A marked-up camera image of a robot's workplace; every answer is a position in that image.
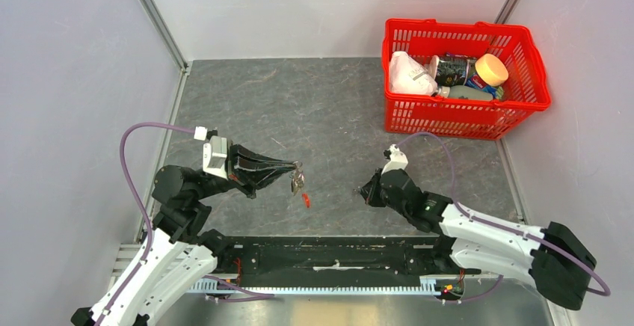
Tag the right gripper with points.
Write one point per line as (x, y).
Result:
(368, 190)

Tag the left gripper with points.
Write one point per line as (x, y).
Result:
(248, 169)

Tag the keyring bunch with tags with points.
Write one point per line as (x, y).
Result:
(298, 183)

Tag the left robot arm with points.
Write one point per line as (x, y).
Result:
(177, 253)

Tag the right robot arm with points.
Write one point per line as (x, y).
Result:
(550, 259)

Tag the red plastic basket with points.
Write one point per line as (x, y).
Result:
(525, 91)

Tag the white plastic bag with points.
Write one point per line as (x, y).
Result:
(407, 76)

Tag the grey green pouch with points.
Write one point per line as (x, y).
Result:
(464, 92)

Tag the dark printed can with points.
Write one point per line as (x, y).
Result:
(450, 70)

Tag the jar with yellow lid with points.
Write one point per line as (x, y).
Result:
(488, 74)

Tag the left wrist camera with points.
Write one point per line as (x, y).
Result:
(215, 152)

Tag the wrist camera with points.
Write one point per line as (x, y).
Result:
(215, 152)
(396, 159)

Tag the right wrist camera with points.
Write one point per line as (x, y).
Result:
(396, 159)

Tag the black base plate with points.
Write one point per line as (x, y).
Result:
(335, 261)

